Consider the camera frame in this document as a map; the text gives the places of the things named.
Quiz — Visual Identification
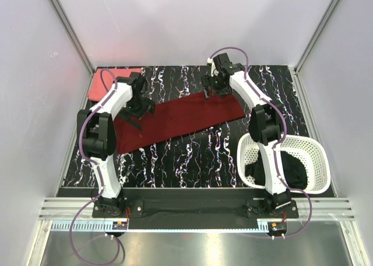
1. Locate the purple cable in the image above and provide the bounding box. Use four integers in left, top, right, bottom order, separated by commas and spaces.
68, 68, 126, 265
210, 46, 314, 238

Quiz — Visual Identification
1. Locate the white plastic laundry basket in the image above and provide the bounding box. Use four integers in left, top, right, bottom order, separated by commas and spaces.
237, 134, 331, 195

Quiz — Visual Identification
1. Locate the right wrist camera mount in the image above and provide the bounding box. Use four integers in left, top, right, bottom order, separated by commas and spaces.
207, 52, 233, 76

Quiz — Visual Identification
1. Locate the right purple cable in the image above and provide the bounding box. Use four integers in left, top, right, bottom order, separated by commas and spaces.
210, 46, 314, 238

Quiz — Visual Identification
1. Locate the aluminium frame post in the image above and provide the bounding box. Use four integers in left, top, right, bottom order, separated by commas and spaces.
40, 0, 97, 77
294, 0, 350, 74

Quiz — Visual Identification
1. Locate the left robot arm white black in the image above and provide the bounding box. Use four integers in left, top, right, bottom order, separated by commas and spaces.
77, 72, 155, 218

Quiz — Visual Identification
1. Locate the right aluminium frame post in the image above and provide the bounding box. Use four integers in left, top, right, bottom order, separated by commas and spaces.
294, 0, 350, 74

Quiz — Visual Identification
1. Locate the folded pink t shirt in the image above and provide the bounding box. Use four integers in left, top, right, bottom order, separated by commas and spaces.
87, 68, 142, 102

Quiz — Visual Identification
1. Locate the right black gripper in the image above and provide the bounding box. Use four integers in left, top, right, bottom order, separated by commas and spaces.
200, 73, 232, 101

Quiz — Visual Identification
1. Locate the white slotted cable duct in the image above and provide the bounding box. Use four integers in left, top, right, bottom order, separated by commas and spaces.
51, 220, 269, 233

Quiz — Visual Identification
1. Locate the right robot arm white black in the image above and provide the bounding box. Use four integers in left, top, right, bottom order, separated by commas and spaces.
202, 50, 291, 218

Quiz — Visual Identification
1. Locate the black garment in basket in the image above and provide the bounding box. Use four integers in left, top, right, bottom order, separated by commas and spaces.
245, 151, 308, 190

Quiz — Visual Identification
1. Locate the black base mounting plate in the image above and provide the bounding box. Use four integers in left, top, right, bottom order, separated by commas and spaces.
100, 188, 299, 227

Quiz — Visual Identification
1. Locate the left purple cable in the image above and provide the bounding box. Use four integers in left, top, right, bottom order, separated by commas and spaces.
68, 68, 126, 265

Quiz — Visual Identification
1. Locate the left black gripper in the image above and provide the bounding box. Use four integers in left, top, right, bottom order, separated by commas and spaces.
118, 96, 154, 131

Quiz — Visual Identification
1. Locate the dark red t shirt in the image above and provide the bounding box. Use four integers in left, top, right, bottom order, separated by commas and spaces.
114, 92, 245, 154

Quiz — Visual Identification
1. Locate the left aluminium frame post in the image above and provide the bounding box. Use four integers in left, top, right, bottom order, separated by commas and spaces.
40, 0, 97, 77

